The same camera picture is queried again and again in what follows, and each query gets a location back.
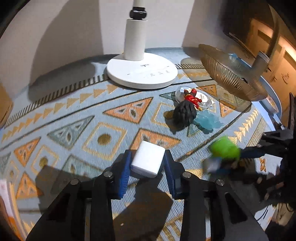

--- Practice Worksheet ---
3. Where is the green rubber toy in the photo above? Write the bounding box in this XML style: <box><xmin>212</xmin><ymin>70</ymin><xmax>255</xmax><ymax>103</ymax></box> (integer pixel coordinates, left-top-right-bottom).
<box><xmin>209</xmin><ymin>136</ymin><xmax>240</xmax><ymax>161</ymax></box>

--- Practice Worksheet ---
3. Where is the teal translucent toy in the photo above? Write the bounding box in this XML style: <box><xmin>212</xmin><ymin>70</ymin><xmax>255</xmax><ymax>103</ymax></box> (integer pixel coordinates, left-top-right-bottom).
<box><xmin>193</xmin><ymin>110</ymin><xmax>223</xmax><ymax>134</ymax></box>

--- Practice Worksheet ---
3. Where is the red figure black hair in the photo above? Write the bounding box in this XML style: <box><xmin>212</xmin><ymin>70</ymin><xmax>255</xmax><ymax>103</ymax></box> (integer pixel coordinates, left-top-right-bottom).
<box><xmin>173</xmin><ymin>100</ymin><xmax>201</xmax><ymax>130</ymax></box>

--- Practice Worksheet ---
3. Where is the clear round lidded container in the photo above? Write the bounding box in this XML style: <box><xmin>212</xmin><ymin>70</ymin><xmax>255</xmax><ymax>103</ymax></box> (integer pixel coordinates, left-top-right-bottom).
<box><xmin>175</xmin><ymin>86</ymin><xmax>215</xmax><ymax>110</ymax></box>

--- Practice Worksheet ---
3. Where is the white charger cube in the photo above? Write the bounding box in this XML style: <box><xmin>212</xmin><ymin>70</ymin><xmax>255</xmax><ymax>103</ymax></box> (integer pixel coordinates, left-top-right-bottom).
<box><xmin>131</xmin><ymin>141</ymin><xmax>166</xmax><ymax>178</ymax></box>

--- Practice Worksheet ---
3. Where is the pink cartoon plate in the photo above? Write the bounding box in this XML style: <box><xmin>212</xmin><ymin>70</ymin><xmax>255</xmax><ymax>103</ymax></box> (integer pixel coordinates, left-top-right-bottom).
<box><xmin>261</xmin><ymin>94</ymin><xmax>280</xmax><ymax>114</ymax></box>

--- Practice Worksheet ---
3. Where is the patterned blue table mat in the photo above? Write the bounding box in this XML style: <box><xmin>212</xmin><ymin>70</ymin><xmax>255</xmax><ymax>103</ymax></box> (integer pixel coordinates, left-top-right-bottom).
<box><xmin>0</xmin><ymin>47</ymin><xmax>278</xmax><ymax>241</ymax></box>

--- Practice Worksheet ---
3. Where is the beige thermos bottle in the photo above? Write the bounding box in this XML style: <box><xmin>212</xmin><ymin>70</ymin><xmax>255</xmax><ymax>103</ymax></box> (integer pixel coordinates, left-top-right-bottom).
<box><xmin>251</xmin><ymin>51</ymin><xmax>270</xmax><ymax>78</ymax></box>

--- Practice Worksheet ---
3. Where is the dark television screen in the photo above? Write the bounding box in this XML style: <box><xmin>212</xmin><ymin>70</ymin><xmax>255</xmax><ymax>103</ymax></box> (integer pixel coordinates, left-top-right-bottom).
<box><xmin>221</xmin><ymin>1</ymin><xmax>274</xmax><ymax>57</ymax></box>

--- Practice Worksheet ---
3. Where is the white desk lamp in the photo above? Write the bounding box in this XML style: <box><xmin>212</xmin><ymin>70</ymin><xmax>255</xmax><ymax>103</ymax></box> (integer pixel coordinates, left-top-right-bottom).
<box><xmin>106</xmin><ymin>1</ymin><xmax>178</xmax><ymax>90</ymax></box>

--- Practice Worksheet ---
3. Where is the woven pen holder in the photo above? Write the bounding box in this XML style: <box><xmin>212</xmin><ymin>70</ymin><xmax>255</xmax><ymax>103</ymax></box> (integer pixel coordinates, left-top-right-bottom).
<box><xmin>0</xmin><ymin>83</ymin><xmax>14</xmax><ymax>128</ymax></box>

